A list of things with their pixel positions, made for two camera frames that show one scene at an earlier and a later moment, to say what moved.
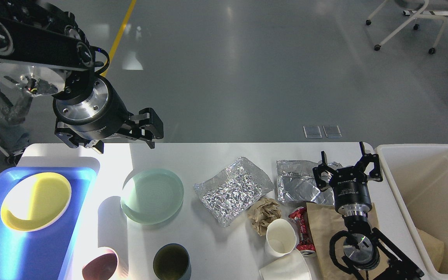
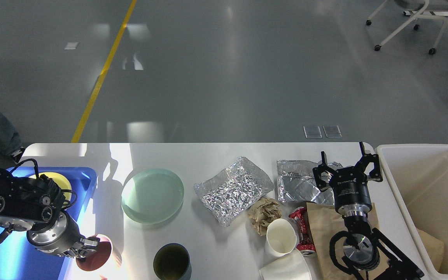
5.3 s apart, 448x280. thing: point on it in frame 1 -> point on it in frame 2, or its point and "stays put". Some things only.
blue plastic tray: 3,252 stays put
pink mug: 102,266 -> 95,259
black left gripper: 100,114 -> 60,237
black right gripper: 350,192 stays put
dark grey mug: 171,261 stays put
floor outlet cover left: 312,132 stays put
